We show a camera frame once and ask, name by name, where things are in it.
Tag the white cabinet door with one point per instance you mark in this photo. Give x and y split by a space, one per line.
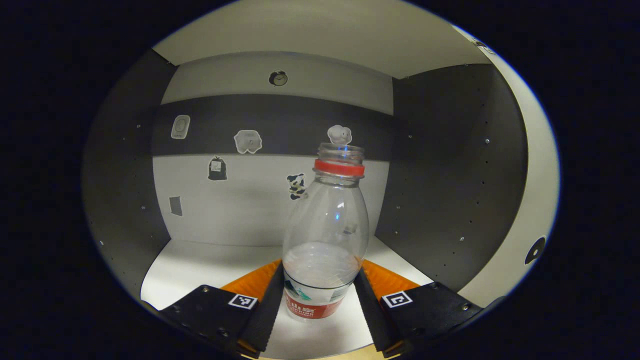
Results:
540 200

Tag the white cabinet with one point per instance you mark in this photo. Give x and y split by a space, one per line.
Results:
440 175

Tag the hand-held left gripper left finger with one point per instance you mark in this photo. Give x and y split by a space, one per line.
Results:
267 320

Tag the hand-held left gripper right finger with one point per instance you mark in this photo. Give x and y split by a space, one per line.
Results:
370 315

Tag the clear plastic bottle red label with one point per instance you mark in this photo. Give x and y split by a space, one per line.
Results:
325 225

